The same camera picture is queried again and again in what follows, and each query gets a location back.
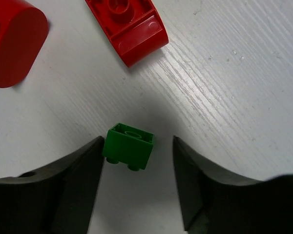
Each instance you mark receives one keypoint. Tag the red lego brick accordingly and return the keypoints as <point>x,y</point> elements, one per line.
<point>23,31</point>

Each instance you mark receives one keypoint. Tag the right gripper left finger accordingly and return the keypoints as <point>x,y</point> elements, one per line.
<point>57,198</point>

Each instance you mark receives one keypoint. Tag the red lime rounded lego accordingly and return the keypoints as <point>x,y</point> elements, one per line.
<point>133,27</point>

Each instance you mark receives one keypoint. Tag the small green lego brick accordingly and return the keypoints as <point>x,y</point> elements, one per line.
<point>128,145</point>

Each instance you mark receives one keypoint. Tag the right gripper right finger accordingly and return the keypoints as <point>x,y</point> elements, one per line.
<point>214,200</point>

